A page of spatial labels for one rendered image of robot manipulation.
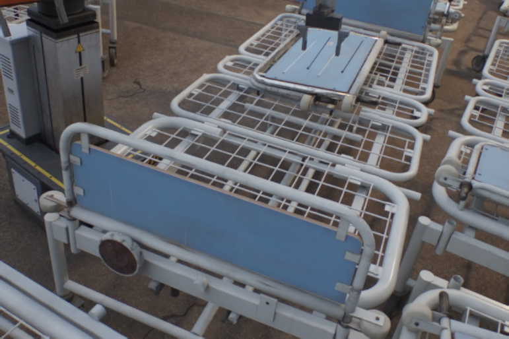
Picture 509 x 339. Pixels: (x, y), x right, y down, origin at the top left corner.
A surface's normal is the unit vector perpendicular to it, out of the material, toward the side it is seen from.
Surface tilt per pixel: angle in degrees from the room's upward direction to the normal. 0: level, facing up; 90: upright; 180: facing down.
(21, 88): 90
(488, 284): 0
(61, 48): 90
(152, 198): 90
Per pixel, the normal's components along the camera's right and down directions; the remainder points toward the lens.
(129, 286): 0.11, -0.84
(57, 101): -0.59, 0.37
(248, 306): -0.36, 0.46
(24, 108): 0.80, 0.40
